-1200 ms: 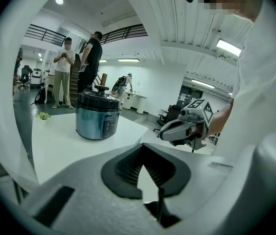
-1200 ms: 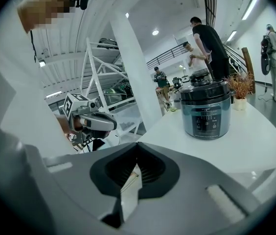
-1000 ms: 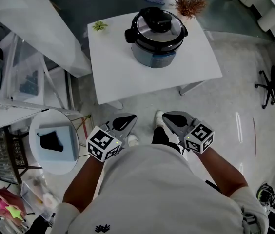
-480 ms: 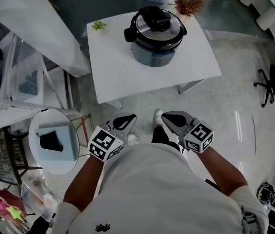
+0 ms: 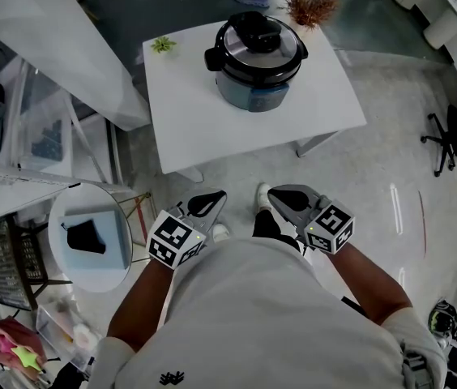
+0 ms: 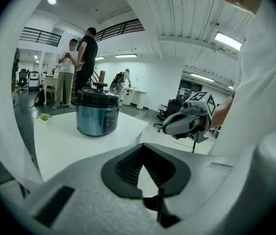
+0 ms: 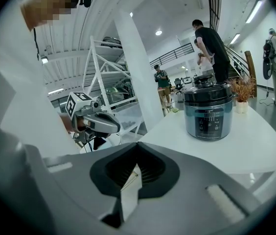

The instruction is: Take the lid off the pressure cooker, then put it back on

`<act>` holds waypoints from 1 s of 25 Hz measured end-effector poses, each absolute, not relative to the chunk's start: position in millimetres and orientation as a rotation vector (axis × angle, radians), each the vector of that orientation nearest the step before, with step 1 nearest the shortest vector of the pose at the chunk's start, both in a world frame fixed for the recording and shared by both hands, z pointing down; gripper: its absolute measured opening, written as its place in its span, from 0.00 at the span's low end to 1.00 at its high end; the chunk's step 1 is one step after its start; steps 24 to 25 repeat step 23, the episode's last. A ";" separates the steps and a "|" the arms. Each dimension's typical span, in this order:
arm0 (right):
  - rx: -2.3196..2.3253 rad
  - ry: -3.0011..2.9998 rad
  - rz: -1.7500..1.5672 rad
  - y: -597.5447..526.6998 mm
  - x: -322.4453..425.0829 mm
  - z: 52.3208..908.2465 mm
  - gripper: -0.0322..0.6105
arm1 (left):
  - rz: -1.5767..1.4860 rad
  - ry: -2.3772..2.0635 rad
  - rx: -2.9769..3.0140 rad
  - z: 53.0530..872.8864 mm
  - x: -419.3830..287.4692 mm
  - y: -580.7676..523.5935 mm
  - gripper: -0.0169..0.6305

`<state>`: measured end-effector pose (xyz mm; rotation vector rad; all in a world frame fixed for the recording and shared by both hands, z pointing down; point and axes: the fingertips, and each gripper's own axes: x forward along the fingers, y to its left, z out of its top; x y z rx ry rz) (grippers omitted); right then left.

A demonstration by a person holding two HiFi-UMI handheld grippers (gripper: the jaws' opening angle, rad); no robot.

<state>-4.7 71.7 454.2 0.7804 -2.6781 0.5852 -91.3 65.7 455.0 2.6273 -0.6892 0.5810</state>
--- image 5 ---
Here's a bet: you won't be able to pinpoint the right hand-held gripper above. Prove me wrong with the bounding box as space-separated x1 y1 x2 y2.
267 183 357 256

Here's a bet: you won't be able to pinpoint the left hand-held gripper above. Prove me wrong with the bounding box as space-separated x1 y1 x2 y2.
146 189 228 271

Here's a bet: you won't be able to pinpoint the grey electric pressure cooker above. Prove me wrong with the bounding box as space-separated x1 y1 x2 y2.
203 46 310 115

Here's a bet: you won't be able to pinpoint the black cooker lid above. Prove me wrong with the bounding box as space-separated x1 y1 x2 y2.
215 11 305 81

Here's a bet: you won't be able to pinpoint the person's left forearm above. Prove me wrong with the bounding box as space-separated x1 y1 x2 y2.
106 257 175 354

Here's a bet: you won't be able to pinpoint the person's right forearm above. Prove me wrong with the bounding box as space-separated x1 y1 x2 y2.
327 243 412 327

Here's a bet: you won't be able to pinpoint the person's left white shoe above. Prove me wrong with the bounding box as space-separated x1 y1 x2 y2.
211 223 230 243

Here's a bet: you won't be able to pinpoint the person's white shoe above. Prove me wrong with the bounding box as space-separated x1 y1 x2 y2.
211 223 230 243
255 182 273 212

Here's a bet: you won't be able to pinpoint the person's right white shoe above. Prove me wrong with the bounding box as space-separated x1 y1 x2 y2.
255 182 273 212

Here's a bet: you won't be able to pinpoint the person's black trousers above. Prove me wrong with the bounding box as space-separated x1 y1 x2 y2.
251 208 302 254

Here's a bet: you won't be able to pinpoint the white square table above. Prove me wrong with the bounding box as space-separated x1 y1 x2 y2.
142 20 368 182

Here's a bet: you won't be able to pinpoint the light blue tray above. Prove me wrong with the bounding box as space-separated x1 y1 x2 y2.
57 209 130 271

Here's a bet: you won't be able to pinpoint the round white side table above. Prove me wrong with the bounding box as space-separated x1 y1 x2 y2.
47 182 152 293

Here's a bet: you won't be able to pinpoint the person's white shirt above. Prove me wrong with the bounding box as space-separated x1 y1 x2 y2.
95 235 448 389

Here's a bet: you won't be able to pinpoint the black cloth pouch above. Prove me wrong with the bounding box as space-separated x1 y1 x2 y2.
61 219 107 255

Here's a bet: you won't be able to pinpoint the small green succulent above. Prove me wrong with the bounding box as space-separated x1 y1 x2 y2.
150 36 178 54

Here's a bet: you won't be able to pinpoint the clear plastic storage box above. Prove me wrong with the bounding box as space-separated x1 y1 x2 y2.
17 87 75 177

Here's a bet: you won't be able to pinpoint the black and yellow helmet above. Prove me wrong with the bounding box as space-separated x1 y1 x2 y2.
427 300 457 336

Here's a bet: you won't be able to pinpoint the white metal shelf rack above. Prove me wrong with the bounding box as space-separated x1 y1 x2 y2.
0 54 132 234

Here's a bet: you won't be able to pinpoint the clear plastic bin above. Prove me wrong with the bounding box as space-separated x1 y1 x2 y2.
33 297 100 372

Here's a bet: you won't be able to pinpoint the orange dried plant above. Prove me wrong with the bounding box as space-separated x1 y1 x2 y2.
277 0 339 30

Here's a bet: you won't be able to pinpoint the black mesh chair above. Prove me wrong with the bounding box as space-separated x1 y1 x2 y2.
0 212 74 314

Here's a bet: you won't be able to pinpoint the white translucent partition panel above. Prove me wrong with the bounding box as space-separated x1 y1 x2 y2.
0 0 151 131

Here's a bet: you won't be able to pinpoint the white desk with round legs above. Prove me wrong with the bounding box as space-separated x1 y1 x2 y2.
361 0 457 50

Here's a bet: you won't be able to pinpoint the pink plush with yellow star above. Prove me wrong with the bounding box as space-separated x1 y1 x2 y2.
0 316 47 383

